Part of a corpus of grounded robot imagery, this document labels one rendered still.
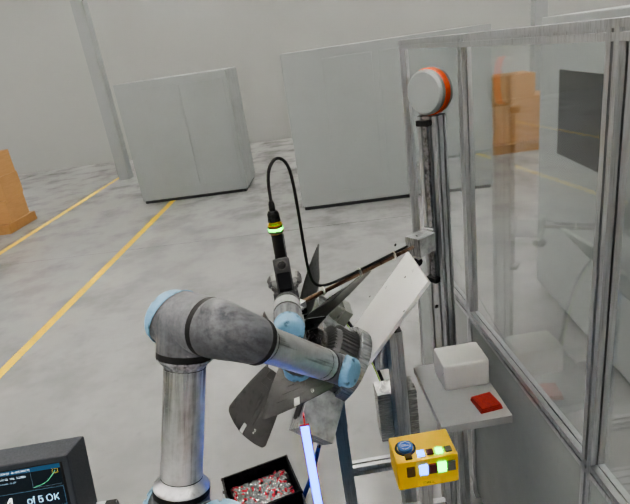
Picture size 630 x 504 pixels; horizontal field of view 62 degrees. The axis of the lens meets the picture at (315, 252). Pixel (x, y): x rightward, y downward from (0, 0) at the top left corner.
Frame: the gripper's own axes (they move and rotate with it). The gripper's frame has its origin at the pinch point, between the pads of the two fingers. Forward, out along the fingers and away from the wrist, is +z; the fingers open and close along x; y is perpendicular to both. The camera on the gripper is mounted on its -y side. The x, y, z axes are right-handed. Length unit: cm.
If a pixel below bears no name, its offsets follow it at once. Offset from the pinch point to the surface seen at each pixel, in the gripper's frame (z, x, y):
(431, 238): 31, 54, 11
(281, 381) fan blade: -16.0, -5.9, 28.4
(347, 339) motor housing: 3.2, 16.4, 29.9
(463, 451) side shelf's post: 7, 54, 89
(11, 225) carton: 684, -441, 139
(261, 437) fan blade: -10, -16, 52
